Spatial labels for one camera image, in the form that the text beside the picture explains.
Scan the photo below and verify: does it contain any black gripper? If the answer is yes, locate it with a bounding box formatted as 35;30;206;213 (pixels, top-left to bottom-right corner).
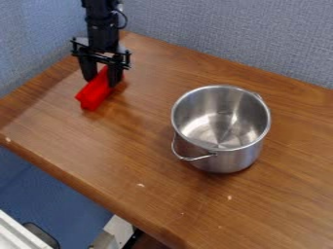
71;37;131;88

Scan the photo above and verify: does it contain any red rectangular block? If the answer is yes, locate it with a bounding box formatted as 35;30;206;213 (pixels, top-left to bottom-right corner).
75;66;113;111

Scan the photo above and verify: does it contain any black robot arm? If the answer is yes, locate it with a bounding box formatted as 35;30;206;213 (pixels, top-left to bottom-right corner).
71;0;131;88

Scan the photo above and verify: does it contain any stainless steel pot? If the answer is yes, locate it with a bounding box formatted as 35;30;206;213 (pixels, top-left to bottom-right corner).
170;85;271;173

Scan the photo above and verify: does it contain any white table leg base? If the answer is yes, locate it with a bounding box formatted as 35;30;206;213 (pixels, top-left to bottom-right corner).
88;215;134;249

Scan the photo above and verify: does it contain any white furniture piece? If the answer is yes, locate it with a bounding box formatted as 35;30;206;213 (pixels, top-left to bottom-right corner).
0;209;52;249

